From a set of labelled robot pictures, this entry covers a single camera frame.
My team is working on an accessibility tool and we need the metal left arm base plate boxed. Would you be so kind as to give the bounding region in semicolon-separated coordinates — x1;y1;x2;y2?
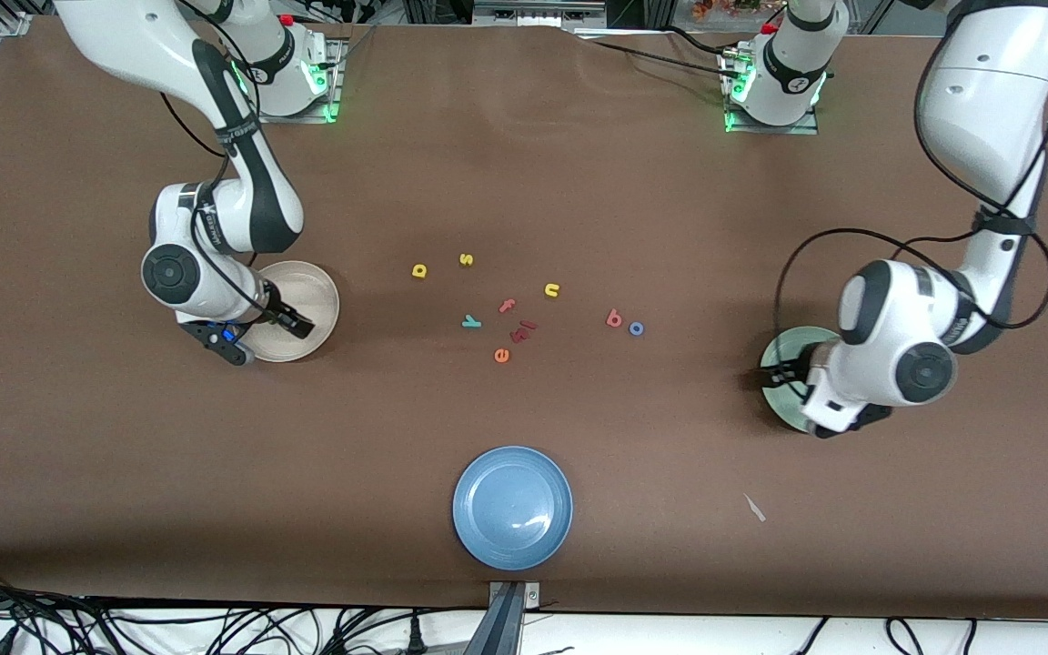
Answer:
722;50;821;136

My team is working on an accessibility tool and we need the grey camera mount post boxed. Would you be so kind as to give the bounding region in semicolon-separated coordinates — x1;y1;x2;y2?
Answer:
465;580;543;655

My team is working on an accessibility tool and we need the grey metal frame equipment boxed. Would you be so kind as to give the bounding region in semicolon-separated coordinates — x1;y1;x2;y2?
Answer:
472;0;607;28

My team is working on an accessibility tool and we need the black base supply cable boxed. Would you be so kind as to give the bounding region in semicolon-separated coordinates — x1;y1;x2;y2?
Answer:
579;25;743;83

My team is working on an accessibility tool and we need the light green plate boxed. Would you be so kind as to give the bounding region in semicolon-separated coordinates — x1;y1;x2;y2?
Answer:
759;326;843;434

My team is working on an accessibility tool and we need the blue plate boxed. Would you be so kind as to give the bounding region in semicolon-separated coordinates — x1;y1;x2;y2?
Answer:
451;445;574;572

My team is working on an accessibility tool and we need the brown paper table cover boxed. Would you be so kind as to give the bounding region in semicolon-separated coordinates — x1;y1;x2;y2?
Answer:
0;16;1048;621

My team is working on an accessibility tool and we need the beige brown plate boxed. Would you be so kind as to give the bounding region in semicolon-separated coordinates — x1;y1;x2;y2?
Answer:
242;260;341;364

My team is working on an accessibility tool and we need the orange decoration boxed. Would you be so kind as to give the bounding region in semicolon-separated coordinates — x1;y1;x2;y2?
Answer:
692;0;761;21

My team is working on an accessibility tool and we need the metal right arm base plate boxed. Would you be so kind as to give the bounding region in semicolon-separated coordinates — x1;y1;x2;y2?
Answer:
251;38;345;125

